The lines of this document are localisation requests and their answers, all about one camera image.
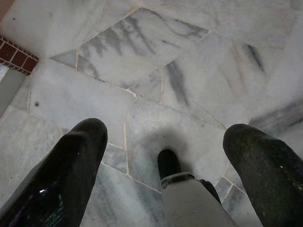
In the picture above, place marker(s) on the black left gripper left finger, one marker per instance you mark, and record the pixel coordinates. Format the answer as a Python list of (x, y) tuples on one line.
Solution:
[(59, 175)]

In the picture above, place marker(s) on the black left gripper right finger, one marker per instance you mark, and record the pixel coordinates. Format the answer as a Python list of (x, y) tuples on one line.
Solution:
[(267, 175)]

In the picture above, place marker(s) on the red brick tile skirting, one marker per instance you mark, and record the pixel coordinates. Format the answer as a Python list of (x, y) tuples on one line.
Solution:
[(16, 58)]

